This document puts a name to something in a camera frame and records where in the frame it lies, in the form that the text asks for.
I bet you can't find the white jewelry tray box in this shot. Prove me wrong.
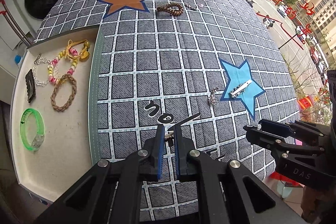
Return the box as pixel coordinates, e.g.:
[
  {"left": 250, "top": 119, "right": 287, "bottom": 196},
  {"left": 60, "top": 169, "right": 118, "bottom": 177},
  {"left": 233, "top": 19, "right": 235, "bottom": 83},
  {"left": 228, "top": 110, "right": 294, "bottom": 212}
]
[{"left": 10, "top": 26, "right": 98, "bottom": 203}]

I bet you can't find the tan braided hair tie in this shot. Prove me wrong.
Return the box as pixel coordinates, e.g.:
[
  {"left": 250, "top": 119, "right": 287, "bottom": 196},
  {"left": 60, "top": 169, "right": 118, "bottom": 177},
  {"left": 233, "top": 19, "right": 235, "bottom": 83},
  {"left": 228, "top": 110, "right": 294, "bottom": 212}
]
[{"left": 50, "top": 73, "right": 77, "bottom": 112}]

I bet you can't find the green translucent bangle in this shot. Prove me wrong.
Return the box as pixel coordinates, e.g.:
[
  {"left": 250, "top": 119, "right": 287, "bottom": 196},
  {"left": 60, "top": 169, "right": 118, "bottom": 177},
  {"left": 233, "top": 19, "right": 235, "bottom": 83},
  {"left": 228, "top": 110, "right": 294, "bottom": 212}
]
[{"left": 19, "top": 108, "right": 45, "bottom": 152}]

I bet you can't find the silver spiked hair clip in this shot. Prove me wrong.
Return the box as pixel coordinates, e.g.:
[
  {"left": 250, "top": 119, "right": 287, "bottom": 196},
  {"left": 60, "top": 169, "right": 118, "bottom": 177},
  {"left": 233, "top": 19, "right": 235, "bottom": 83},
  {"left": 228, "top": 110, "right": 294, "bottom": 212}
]
[{"left": 229, "top": 80, "right": 252, "bottom": 98}]

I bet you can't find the grey checked tablecloth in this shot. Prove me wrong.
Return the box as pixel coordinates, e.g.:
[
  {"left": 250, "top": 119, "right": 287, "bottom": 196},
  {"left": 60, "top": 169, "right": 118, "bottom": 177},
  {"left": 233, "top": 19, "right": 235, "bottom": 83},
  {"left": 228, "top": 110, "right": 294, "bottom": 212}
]
[{"left": 37, "top": 0, "right": 298, "bottom": 180}]

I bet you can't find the silver chain bracelet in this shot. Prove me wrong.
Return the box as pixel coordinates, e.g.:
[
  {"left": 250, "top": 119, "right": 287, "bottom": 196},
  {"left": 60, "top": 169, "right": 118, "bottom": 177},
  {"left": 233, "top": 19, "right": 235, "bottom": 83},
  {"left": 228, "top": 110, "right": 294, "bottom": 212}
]
[{"left": 32, "top": 53, "right": 52, "bottom": 87}]

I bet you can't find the brown spiral hair tie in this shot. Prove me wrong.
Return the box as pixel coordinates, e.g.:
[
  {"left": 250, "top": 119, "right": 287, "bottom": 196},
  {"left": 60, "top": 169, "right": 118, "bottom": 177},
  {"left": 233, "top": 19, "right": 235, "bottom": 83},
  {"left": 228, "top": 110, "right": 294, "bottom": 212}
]
[{"left": 156, "top": 2, "right": 184, "bottom": 17}]

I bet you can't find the small black hair clip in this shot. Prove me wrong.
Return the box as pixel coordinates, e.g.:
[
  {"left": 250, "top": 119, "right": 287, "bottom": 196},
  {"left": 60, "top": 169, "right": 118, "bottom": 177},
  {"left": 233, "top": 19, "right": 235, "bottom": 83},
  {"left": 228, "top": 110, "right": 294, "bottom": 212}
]
[{"left": 165, "top": 131, "right": 174, "bottom": 147}]

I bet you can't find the black hair claw clip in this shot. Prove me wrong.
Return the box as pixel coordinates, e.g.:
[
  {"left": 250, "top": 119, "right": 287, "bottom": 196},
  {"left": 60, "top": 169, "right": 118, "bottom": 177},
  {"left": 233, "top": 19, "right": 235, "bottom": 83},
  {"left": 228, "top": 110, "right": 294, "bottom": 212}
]
[{"left": 25, "top": 69, "right": 36, "bottom": 103}]

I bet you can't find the yellow cord necklace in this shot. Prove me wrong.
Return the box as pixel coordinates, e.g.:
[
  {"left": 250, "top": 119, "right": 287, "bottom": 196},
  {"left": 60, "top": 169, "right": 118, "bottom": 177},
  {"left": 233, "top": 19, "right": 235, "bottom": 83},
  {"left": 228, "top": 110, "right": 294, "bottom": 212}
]
[{"left": 65, "top": 39, "right": 91, "bottom": 62}]

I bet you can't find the red handled metal rod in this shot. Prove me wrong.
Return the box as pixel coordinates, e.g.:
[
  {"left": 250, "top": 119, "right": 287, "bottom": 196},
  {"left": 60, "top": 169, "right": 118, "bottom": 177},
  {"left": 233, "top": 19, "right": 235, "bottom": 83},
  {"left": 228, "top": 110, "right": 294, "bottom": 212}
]
[{"left": 1, "top": 0, "right": 31, "bottom": 47}]

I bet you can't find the small silver charm clip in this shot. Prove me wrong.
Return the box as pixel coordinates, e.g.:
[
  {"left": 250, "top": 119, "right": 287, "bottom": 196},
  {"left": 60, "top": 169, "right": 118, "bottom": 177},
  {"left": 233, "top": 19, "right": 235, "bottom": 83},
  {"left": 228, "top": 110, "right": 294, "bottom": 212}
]
[{"left": 185, "top": 3, "right": 198, "bottom": 11}]

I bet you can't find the silver rhinestone brooch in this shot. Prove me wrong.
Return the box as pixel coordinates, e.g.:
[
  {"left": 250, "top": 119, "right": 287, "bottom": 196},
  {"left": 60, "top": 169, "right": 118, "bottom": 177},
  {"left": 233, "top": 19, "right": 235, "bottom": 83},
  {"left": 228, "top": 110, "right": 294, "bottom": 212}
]
[{"left": 209, "top": 87, "right": 219, "bottom": 106}]

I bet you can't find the pink yellow beaded bracelet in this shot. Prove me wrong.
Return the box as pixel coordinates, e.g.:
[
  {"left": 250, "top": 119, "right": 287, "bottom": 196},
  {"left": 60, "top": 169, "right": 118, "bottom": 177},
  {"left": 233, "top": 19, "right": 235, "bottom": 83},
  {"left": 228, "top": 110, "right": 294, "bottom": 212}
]
[{"left": 47, "top": 48, "right": 79, "bottom": 85}]

